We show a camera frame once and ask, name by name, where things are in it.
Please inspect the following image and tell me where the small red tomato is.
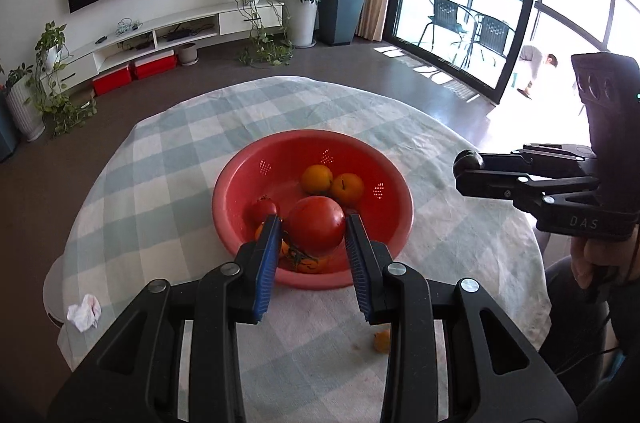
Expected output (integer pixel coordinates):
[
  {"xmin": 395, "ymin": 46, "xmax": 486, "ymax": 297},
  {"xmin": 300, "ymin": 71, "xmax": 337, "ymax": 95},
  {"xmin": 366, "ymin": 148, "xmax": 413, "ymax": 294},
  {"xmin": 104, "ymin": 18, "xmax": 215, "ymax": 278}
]
[{"xmin": 250, "ymin": 196, "xmax": 280, "ymax": 225}]

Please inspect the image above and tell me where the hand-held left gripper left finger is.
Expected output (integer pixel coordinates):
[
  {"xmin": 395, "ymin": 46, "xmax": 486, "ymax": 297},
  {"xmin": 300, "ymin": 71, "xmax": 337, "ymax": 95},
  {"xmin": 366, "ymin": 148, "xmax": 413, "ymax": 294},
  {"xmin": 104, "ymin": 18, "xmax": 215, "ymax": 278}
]
[{"xmin": 47, "ymin": 214, "xmax": 284, "ymax": 423}]

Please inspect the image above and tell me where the red plastic basin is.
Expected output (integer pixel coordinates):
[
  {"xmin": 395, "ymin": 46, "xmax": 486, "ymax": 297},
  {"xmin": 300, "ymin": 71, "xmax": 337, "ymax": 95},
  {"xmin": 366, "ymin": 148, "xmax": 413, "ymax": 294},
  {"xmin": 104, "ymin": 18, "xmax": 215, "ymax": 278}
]
[{"xmin": 211, "ymin": 130, "xmax": 415, "ymax": 291}]

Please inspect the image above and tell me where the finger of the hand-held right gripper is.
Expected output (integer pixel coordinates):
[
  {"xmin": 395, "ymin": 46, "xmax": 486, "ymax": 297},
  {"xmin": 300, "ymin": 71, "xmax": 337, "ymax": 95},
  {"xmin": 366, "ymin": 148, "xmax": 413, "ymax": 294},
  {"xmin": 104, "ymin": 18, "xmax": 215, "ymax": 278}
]
[
  {"xmin": 480, "ymin": 143, "xmax": 599, "ymax": 178},
  {"xmin": 455, "ymin": 168, "xmax": 601, "ymax": 220}
]

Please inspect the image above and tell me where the person's right forearm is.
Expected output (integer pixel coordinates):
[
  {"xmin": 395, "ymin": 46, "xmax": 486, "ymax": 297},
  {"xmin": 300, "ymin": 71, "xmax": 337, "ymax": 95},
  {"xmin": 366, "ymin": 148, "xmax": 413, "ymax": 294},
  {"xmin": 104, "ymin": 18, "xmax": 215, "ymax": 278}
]
[{"xmin": 595, "ymin": 270, "xmax": 640, "ymax": 404}]

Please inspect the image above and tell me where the small orange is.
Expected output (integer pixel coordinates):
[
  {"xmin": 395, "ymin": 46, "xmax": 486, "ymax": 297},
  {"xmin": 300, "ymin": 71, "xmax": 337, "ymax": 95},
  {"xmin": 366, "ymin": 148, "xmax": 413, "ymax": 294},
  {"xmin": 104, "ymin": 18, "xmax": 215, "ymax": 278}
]
[
  {"xmin": 300, "ymin": 164, "xmax": 334, "ymax": 194},
  {"xmin": 329, "ymin": 173, "xmax": 365, "ymax": 205}
]

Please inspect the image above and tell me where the glass balcony door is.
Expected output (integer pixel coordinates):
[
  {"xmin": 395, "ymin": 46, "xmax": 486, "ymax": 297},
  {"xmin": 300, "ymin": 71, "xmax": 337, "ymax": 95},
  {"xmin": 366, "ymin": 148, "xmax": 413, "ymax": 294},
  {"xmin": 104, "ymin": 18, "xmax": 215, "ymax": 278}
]
[{"xmin": 385, "ymin": 0, "xmax": 543, "ymax": 106}]

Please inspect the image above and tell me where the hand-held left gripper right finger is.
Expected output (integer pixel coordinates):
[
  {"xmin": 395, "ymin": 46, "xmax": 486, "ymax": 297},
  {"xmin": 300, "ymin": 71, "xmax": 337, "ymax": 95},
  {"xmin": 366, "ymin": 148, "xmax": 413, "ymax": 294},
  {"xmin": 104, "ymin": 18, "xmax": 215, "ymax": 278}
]
[{"xmin": 345, "ymin": 213, "xmax": 578, "ymax": 423}]

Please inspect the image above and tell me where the bushy plant in white pot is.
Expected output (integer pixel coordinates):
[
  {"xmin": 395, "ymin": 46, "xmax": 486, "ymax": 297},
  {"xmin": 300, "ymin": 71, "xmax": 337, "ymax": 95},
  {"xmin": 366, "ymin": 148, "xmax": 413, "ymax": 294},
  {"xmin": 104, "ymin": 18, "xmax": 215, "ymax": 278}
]
[{"xmin": 272, "ymin": 0, "xmax": 322, "ymax": 49}]

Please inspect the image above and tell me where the red storage box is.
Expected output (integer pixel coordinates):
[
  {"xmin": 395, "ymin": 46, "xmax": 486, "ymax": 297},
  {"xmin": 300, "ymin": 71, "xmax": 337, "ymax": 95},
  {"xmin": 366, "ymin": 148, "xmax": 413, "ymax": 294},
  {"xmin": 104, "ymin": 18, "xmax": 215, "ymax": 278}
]
[
  {"xmin": 92, "ymin": 67, "xmax": 133, "ymax": 96},
  {"xmin": 132, "ymin": 50, "xmax": 178, "ymax": 80}
]

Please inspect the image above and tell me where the person's right hand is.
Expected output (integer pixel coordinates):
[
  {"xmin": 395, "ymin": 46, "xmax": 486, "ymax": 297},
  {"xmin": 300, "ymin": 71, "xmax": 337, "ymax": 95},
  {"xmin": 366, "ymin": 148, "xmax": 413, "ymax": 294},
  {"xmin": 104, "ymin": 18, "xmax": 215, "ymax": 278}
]
[{"xmin": 570, "ymin": 230, "xmax": 640, "ymax": 290}]

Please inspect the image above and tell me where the black balcony chair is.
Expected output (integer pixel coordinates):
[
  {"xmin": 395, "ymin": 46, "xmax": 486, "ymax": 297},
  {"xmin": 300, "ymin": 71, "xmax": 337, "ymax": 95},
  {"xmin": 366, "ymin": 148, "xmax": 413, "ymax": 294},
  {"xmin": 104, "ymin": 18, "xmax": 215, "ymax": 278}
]
[
  {"xmin": 460, "ymin": 13, "xmax": 516, "ymax": 71},
  {"xmin": 417, "ymin": 0, "xmax": 473, "ymax": 54}
]

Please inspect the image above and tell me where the checked green white tablecloth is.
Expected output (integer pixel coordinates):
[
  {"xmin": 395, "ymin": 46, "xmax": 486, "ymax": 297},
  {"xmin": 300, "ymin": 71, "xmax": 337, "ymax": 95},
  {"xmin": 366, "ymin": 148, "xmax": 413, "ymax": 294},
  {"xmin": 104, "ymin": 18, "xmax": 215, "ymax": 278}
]
[{"xmin": 56, "ymin": 76, "xmax": 553, "ymax": 423}]

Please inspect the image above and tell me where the large red tomato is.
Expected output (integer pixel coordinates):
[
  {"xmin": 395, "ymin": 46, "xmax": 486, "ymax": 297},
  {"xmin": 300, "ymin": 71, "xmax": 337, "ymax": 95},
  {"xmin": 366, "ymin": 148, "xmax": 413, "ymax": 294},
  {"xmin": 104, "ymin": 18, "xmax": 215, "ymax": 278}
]
[{"xmin": 283, "ymin": 196, "xmax": 347, "ymax": 255}]

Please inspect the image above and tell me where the white television cabinet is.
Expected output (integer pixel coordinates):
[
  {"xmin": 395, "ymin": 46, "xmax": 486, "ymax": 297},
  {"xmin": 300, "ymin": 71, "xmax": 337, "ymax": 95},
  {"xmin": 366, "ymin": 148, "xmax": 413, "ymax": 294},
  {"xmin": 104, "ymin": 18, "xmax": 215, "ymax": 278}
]
[{"xmin": 47, "ymin": 0, "xmax": 286, "ymax": 91}]

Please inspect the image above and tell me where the crumpled white tissue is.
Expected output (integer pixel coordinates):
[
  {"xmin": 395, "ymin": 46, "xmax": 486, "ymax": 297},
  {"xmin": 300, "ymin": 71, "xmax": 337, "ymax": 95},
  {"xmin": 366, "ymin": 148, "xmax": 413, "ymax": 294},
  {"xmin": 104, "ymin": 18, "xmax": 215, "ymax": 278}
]
[{"xmin": 66, "ymin": 293, "xmax": 102, "ymax": 332}]

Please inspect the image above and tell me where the plant in white ribbed pot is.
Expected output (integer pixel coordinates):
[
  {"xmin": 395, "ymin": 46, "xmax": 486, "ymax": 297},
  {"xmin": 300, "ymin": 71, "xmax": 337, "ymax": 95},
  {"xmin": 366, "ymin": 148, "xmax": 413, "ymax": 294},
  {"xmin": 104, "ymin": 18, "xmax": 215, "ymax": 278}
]
[{"xmin": 2, "ymin": 63, "xmax": 48, "ymax": 143}]

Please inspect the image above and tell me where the tall plant in blue pot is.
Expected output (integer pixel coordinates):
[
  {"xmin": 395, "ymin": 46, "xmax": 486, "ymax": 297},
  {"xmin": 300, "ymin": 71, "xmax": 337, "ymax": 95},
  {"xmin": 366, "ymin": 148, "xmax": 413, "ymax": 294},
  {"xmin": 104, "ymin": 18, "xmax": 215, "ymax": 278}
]
[{"xmin": 0, "ymin": 88, "xmax": 20, "ymax": 161}]

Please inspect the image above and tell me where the dark purple plum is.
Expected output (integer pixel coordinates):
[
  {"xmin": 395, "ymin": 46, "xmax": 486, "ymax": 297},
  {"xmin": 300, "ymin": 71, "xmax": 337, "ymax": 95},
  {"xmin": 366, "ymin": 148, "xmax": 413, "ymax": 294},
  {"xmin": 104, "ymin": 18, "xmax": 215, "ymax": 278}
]
[{"xmin": 453, "ymin": 149, "xmax": 485, "ymax": 176}]

